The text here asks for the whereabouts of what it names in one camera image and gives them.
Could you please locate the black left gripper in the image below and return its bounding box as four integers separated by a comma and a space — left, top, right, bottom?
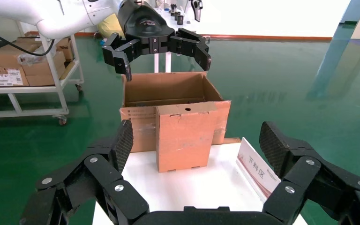
101, 0, 212, 82

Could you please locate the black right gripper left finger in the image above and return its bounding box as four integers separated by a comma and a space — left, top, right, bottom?
20, 119, 150, 225

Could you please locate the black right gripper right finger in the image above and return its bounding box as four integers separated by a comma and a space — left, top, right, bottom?
259, 121, 360, 225

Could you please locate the small brown cardboard box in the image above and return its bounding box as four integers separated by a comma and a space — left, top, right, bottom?
155, 102, 218, 173

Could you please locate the large open cardboard box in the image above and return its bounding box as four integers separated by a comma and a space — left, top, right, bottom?
119, 72, 232, 153

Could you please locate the person in yellow coat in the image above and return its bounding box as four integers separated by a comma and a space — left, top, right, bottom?
97, 14, 125, 39

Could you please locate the white acrylic sign placard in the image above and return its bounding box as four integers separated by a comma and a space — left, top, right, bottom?
236, 137, 282, 203

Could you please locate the black hanging device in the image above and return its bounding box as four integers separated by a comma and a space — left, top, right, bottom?
191, 0, 203, 23

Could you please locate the white metal shelf cart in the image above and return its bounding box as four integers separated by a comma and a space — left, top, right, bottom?
0, 20, 84, 127

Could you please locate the clear plastic bag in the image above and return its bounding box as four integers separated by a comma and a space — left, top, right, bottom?
17, 43, 56, 67

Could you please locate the blue building pillar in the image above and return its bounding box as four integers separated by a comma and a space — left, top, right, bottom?
340, 0, 360, 25

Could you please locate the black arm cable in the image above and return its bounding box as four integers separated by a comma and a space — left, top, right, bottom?
0, 26, 56, 57

